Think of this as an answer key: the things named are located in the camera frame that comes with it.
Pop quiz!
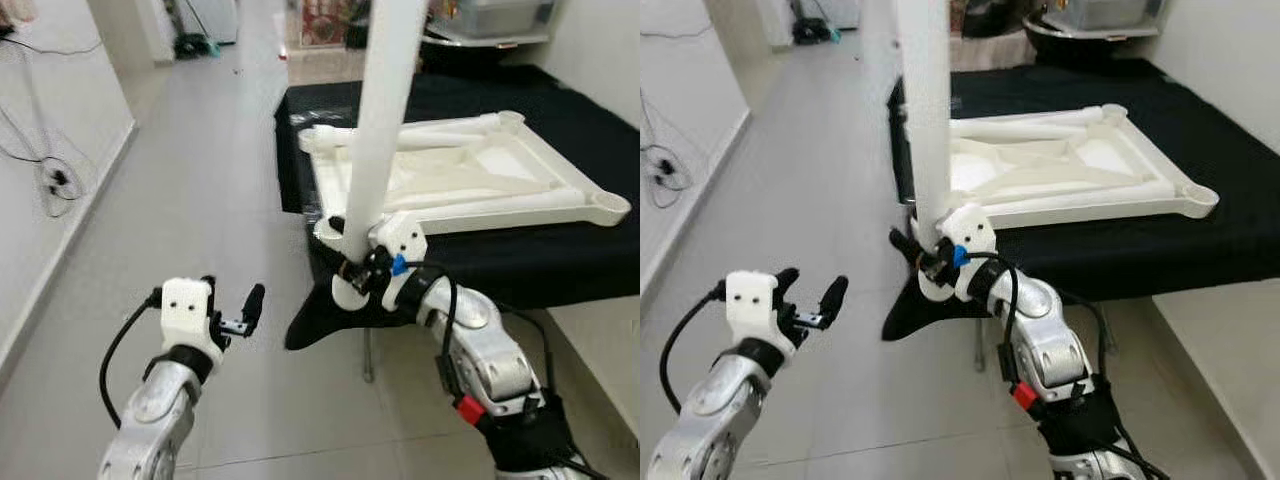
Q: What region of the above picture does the black green floor device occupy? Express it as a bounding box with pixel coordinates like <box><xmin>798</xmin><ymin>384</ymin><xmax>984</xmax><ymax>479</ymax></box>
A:
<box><xmin>175</xmin><ymin>33</ymin><xmax>223</xmax><ymax>61</ymax></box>
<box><xmin>793</xmin><ymin>18</ymin><xmax>841</xmax><ymax>46</ymax></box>

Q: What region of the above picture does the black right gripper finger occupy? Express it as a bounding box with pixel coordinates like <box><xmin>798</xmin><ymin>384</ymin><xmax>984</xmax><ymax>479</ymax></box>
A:
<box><xmin>889</xmin><ymin>228</ymin><xmax>943</xmax><ymax>283</ymax></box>
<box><xmin>328</xmin><ymin>215</ymin><xmax>367</xmax><ymax>286</ymax></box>

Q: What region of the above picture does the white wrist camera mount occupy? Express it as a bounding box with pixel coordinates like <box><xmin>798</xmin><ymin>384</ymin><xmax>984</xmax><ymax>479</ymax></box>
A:
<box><xmin>725</xmin><ymin>270</ymin><xmax>801</xmax><ymax>359</ymax></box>
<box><xmin>160</xmin><ymin>277</ymin><xmax>227</xmax><ymax>373</ymax></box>
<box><xmin>330</xmin><ymin>211</ymin><xmax>429</xmax><ymax>311</ymax></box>
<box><xmin>915</xmin><ymin>203</ymin><xmax>998</xmax><ymax>303</ymax></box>

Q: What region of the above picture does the black wall cable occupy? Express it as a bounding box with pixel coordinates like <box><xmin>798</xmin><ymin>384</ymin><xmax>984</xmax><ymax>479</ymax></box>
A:
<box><xmin>640</xmin><ymin>28</ymin><xmax>701</xmax><ymax>211</ymax></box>
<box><xmin>0</xmin><ymin>30</ymin><xmax>101</xmax><ymax>219</ymax></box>

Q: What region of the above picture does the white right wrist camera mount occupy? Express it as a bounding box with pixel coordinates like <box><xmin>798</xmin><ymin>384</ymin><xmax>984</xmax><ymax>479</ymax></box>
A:
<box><xmin>330</xmin><ymin>211</ymin><xmax>429</xmax><ymax>311</ymax></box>
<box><xmin>915</xmin><ymin>203</ymin><xmax>998</xmax><ymax>303</ymax></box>

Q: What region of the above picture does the black table cloth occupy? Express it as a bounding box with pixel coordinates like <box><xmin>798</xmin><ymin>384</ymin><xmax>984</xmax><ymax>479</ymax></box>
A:
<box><xmin>882</xmin><ymin>60</ymin><xmax>1280</xmax><ymax>343</ymax></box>
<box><xmin>275</xmin><ymin>65</ymin><xmax>640</xmax><ymax>351</ymax></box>

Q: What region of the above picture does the black wok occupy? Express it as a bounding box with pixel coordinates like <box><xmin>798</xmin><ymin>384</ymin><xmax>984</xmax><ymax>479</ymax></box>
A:
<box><xmin>1022</xmin><ymin>28</ymin><xmax>1161</xmax><ymax>69</ymax></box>
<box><xmin>420</xmin><ymin>35</ymin><xmax>553</xmax><ymax>76</ymax></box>

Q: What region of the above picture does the white plastic table top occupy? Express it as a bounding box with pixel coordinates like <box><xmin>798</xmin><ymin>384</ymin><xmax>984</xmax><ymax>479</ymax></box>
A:
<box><xmin>905</xmin><ymin>103</ymin><xmax>1221</xmax><ymax>229</ymax></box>
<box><xmin>297</xmin><ymin>110</ymin><xmax>633</xmax><ymax>246</ymax></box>

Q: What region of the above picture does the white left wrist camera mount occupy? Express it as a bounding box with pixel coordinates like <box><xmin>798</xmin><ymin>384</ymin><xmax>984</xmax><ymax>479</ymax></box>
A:
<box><xmin>725</xmin><ymin>270</ymin><xmax>801</xmax><ymax>359</ymax></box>
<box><xmin>160</xmin><ymin>277</ymin><xmax>227</xmax><ymax>373</ymax></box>

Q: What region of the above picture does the beige stone ledge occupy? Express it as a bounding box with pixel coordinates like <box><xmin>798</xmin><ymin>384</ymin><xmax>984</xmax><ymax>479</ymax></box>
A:
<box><xmin>950</xmin><ymin>35</ymin><xmax>1031</xmax><ymax>73</ymax></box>
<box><xmin>285</xmin><ymin>45</ymin><xmax>426</xmax><ymax>86</ymax></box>

